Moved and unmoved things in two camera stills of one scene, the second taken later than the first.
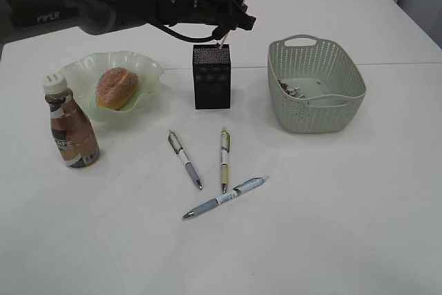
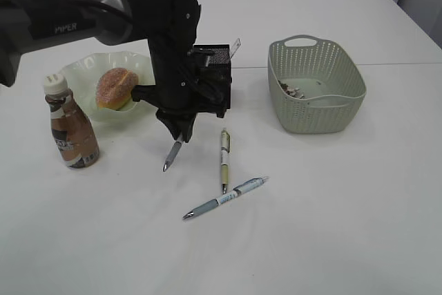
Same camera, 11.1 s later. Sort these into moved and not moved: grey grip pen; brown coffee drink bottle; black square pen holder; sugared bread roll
Moved: grey grip pen
Not moved: brown coffee drink bottle; black square pen holder; sugared bread roll
